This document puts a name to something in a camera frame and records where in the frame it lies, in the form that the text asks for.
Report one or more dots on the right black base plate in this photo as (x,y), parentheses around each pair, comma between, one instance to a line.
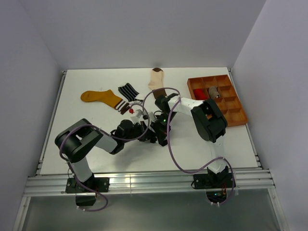
(202,181)

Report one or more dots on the cream brown sock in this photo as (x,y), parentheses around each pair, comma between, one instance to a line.
(157,82)

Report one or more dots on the wooden compartment tray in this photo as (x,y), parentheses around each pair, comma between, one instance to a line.
(229,102)

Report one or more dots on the mustard yellow sock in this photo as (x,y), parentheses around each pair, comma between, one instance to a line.
(106,97)

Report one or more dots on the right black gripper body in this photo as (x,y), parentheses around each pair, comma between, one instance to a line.
(161,124)

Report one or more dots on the aluminium frame rail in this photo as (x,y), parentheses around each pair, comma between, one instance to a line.
(153,182)

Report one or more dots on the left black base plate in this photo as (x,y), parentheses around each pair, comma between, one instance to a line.
(96,184)

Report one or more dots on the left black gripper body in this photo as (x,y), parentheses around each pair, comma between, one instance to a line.
(137,131)

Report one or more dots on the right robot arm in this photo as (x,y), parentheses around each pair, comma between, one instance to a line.
(210,124)

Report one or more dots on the black white striped sock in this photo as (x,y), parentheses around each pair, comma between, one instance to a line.
(130,93)

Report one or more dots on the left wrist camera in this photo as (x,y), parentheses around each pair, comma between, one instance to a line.
(136,115)

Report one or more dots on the grey rolled sock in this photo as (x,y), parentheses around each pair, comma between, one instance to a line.
(213,92)

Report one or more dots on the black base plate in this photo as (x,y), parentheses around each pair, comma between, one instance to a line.
(96,184)
(202,181)

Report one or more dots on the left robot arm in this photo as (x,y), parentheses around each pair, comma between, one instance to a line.
(78,140)

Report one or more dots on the red rolled sock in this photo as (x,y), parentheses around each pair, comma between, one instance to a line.
(199,94)

